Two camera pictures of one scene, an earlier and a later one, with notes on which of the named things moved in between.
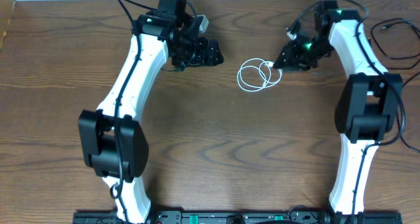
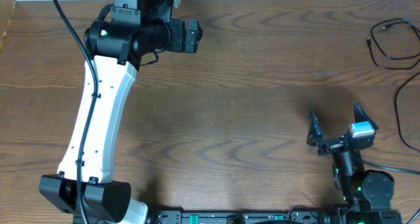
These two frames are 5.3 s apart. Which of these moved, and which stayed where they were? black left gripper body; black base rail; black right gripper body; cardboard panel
Moved: black left gripper body; black right gripper body
Stayed: black base rail; cardboard panel
